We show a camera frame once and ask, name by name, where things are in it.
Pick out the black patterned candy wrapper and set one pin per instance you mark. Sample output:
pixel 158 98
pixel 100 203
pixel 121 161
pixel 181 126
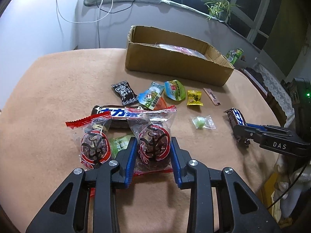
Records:
pixel 124 91

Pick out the yellow candy wrapper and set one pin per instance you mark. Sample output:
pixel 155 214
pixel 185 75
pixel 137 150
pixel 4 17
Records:
pixel 194 98

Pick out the red plum snack bag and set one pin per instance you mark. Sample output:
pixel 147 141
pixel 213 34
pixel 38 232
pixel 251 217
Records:
pixel 152 129

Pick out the potted spider plant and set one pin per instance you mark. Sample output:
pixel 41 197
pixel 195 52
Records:
pixel 219 9

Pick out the green jelly cup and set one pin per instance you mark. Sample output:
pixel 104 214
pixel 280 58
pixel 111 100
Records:
pixel 174 90

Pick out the blue green jelly packet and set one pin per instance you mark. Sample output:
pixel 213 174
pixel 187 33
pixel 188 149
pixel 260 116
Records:
pixel 152 98

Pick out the pink white candy sachet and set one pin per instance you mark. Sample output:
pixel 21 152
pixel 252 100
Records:
pixel 212 96

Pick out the brown cardboard box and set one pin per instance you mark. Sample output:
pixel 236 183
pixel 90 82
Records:
pixel 143 56

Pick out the brown snickers bar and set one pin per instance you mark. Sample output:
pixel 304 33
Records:
pixel 236 123

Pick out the packaged toast bread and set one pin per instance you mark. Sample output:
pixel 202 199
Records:
pixel 182 50

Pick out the grey windowsill cushion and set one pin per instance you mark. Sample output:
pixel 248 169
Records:
pixel 89 3

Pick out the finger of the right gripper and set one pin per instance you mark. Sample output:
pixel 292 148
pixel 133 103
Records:
pixel 270 128
pixel 256 136

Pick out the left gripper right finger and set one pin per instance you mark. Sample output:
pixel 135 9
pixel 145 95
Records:
pixel 238 208

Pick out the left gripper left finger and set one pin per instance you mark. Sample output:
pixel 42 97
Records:
pixel 68 208

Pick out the white window frame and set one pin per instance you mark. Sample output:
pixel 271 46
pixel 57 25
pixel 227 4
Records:
pixel 254 20

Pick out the green snack packet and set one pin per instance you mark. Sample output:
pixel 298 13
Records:
pixel 118 144

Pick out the clear green candy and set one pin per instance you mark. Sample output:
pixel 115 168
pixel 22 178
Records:
pixel 201 122

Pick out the white lace cloth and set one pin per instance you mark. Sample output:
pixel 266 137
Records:
pixel 278 92

